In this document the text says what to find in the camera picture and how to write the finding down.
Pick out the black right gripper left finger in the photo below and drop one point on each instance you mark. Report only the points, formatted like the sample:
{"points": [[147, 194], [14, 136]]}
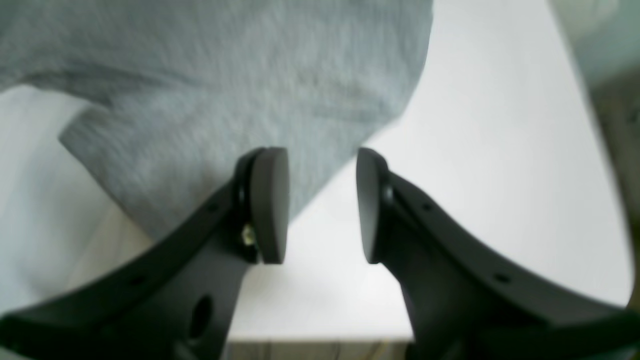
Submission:
{"points": [[176, 301]]}

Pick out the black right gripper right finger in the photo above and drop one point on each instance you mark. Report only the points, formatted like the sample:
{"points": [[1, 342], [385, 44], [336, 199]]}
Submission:
{"points": [[464, 300]]}

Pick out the grey t-shirt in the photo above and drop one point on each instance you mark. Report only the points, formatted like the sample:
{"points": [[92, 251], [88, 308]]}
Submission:
{"points": [[179, 89]]}

